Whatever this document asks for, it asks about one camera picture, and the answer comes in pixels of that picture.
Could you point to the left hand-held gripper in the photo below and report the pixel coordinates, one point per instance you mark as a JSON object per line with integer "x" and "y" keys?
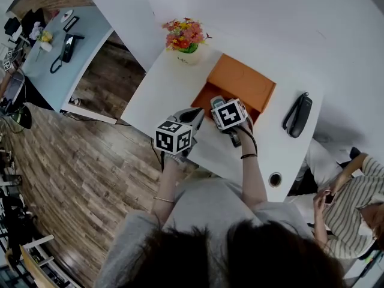
{"x": 172, "y": 138}

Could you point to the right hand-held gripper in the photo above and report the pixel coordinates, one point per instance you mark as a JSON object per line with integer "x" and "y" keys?
{"x": 229, "y": 114}

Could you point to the grey handheld device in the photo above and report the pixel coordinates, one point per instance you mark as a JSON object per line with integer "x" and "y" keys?
{"x": 218, "y": 102}

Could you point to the person's left forearm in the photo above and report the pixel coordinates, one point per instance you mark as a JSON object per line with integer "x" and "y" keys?
{"x": 166, "y": 184}

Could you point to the person's right forearm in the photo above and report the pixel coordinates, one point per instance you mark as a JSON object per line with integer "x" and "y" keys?
{"x": 253, "y": 178}

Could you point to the white table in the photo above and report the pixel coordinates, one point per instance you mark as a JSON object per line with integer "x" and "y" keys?
{"x": 168, "y": 94}

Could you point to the black wrist band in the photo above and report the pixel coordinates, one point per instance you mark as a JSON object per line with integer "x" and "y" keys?
{"x": 249, "y": 156}

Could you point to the flowers in white pot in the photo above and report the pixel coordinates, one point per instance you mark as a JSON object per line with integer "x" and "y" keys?
{"x": 184, "y": 40}

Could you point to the person's grey shirt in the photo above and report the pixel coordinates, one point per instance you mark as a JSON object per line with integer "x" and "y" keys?
{"x": 207, "y": 208}

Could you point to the grey-blue table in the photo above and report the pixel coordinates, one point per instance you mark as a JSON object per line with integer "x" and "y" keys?
{"x": 66, "y": 79}

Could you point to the small white plate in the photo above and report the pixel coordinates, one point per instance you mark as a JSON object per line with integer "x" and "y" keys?
{"x": 66, "y": 16}

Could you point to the pale flowers in white vase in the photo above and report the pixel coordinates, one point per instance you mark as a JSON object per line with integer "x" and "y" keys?
{"x": 43, "y": 39}

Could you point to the wooden board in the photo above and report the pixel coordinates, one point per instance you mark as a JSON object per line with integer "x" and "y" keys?
{"x": 33, "y": 265}

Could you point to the black rectangular frame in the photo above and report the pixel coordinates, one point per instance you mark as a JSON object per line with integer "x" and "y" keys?
{"x": 71, "y": 23}

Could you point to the white metal frame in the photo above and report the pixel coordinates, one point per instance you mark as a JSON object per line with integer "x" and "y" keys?
{"x": 42, "y": 241}

